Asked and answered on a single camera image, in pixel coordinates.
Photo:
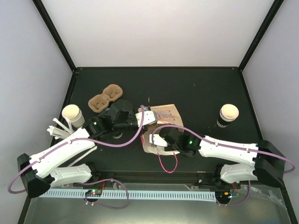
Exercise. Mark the cake print paper bag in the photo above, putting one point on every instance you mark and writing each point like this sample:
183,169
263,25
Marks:
169,128

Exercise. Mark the black paper coffee cup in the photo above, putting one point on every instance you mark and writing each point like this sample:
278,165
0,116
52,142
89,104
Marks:
118,135

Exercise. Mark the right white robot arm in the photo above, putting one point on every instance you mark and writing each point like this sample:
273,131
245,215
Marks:
261,162

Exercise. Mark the small circuit board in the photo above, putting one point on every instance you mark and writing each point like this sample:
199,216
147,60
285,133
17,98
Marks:
93,192

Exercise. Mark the brown cardboard cup carrier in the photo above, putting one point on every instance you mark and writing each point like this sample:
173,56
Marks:
101,101

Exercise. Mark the white stacked paper cups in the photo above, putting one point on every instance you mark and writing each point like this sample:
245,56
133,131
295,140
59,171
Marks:
74,115

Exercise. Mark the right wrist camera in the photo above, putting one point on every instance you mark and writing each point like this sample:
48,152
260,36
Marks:
156,140

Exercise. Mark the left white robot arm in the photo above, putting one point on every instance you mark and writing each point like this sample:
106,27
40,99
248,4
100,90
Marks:
42,171

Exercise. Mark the light blue cable duct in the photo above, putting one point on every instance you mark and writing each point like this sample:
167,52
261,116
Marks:
133,195

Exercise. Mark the right black paper cup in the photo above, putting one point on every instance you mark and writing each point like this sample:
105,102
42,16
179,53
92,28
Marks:
228,113

